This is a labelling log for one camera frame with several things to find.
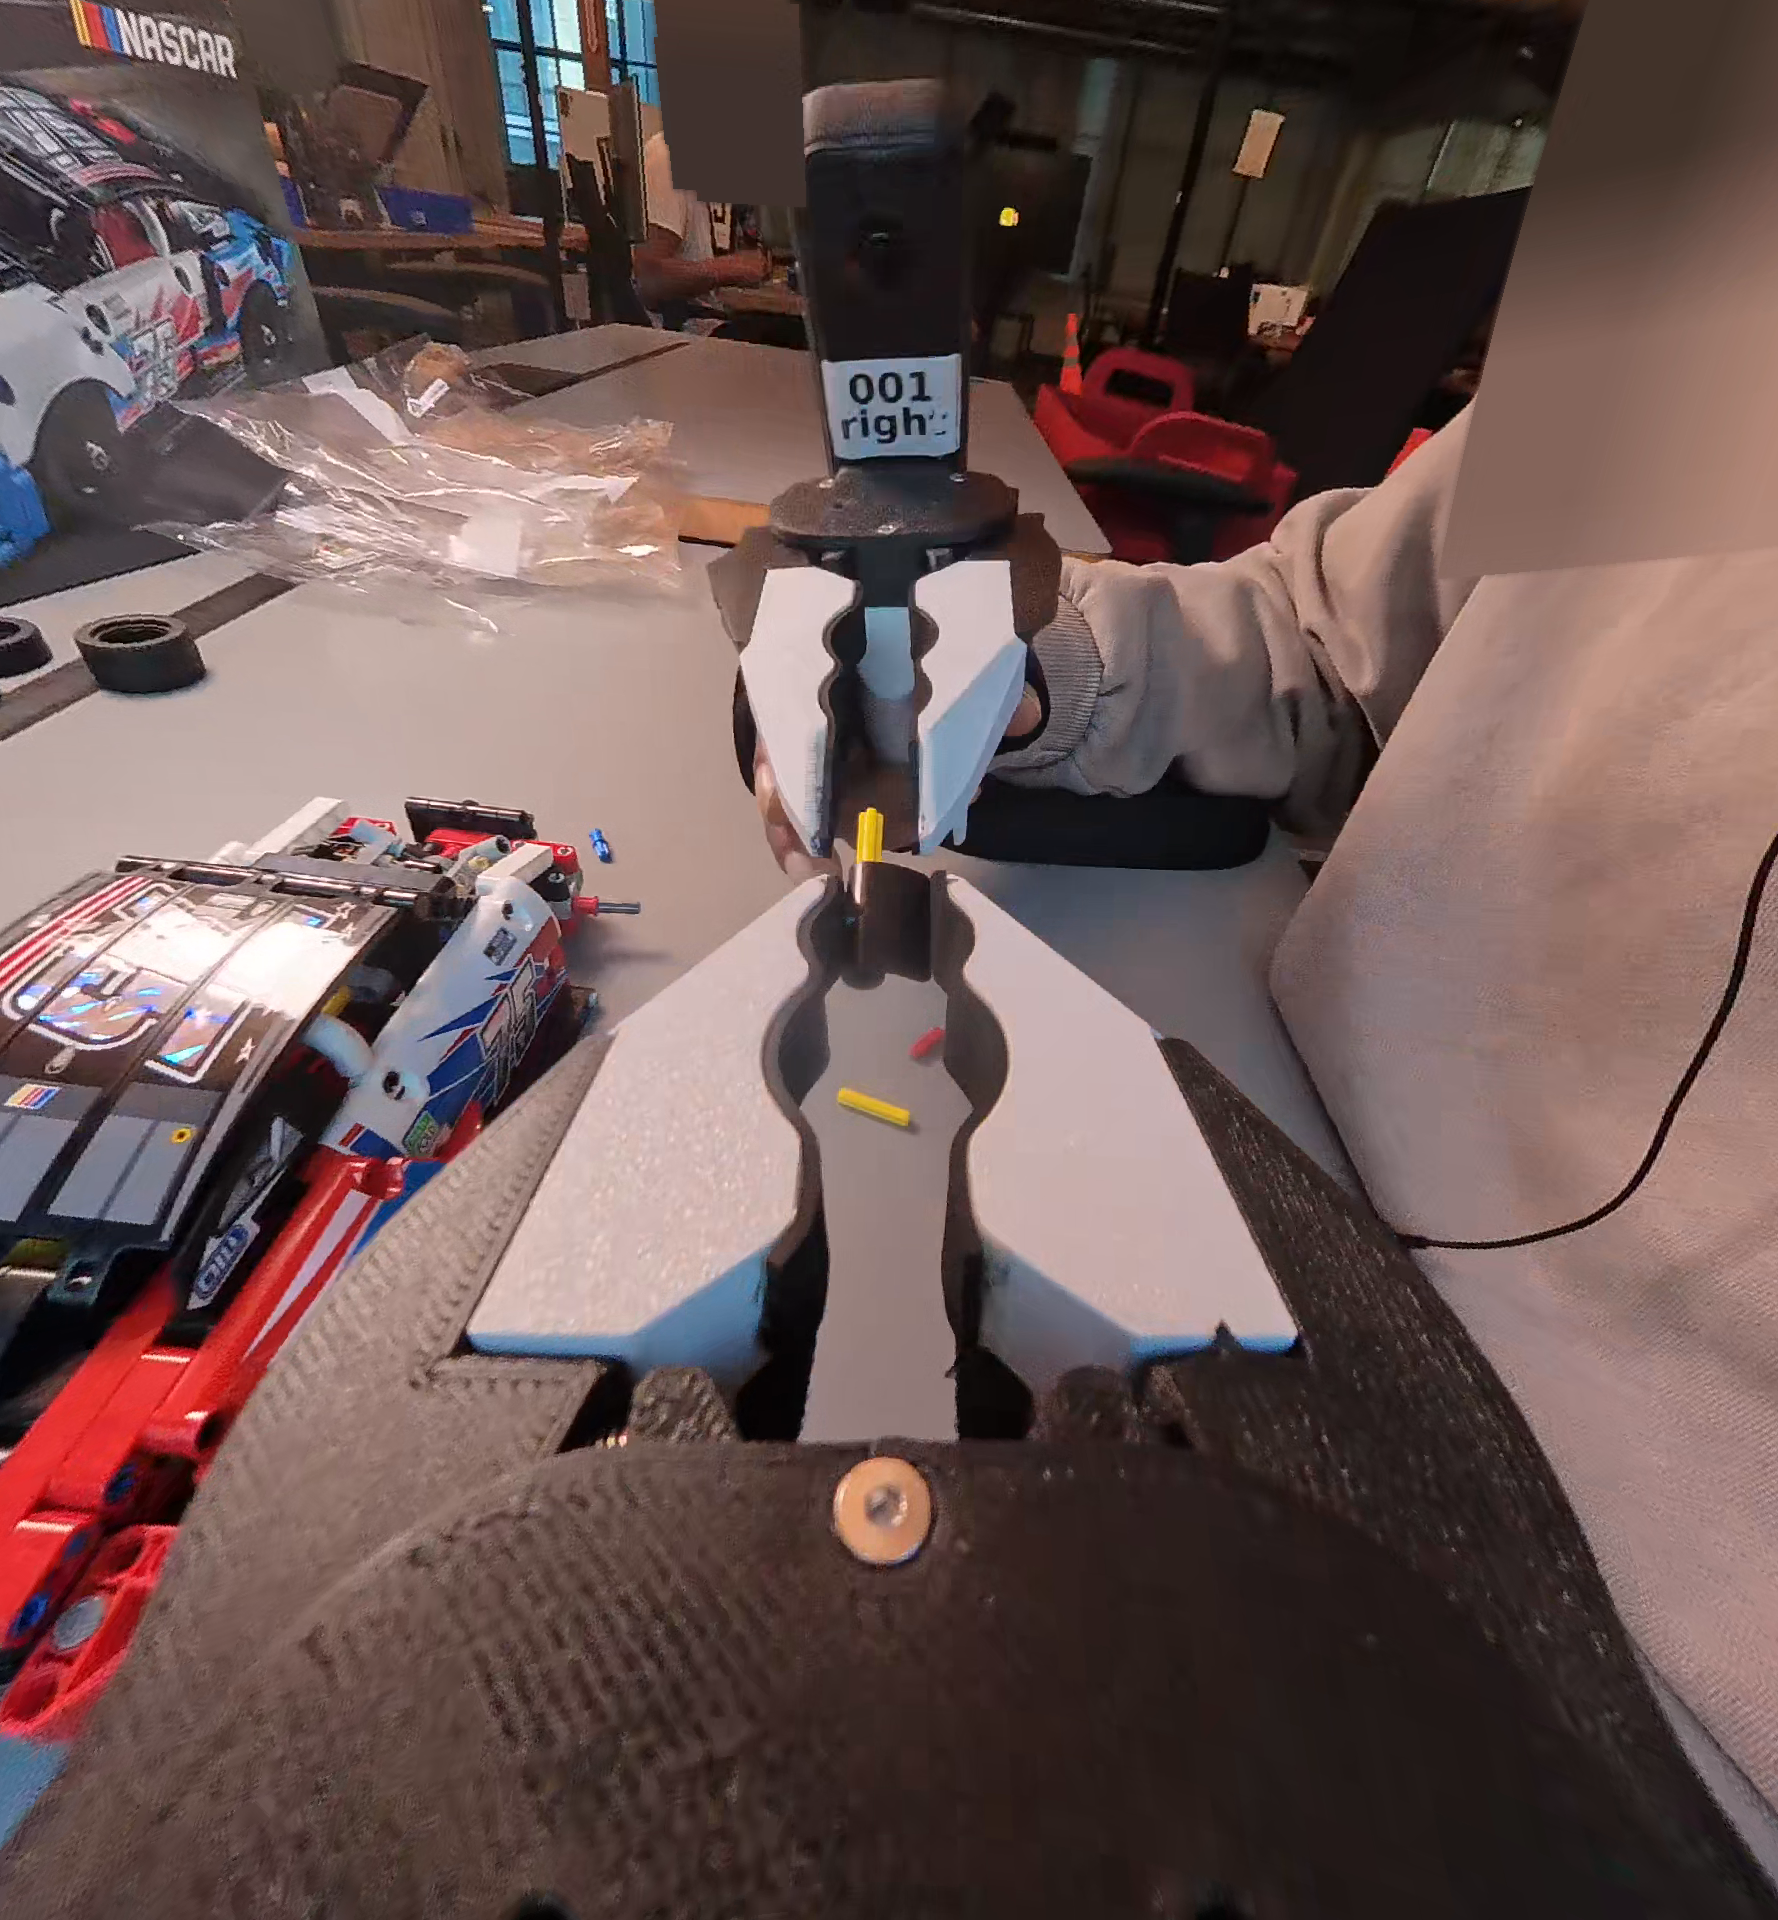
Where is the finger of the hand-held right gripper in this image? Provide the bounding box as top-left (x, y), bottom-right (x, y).
top-left (911, 559), bottom-right (1031, 857)
top-left (735, 567), bottom-right (869, 861)

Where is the black chair armrest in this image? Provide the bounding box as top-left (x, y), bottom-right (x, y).
top-left (948, 772), bottom-right (1271, 873)

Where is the person's right forearm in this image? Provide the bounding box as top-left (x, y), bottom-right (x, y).
top-left (1002, 405), bottom-right (1482, 839)

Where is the black lego set box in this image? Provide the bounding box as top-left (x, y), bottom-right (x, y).
top-left (0, 0), bottom-right (327, 587)

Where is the thin black cord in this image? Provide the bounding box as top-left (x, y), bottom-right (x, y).
top-left (1398, 751), bottom-right (1778, 1254)

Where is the clear plastic bag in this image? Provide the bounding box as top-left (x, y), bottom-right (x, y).
top-left (146, 345), bottom-right (688, 631)

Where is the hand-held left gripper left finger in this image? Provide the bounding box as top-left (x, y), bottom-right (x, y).
top-left (461, 870), bottom-right (852, 1448)

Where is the lego race car model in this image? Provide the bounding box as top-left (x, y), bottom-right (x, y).
top-left (0, 796), bottom-right (642, 1741)

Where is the black lego connector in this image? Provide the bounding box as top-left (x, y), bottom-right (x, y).
top-left (844, 863), bottom-right (931, 983)

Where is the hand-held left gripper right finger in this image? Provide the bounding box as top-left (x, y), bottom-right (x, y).
top-left (931, 870), bottom-right (1298, 1448)

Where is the red plastic object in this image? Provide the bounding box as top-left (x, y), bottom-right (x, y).
top-left (1037, 345), bottom-right (1298, 564)

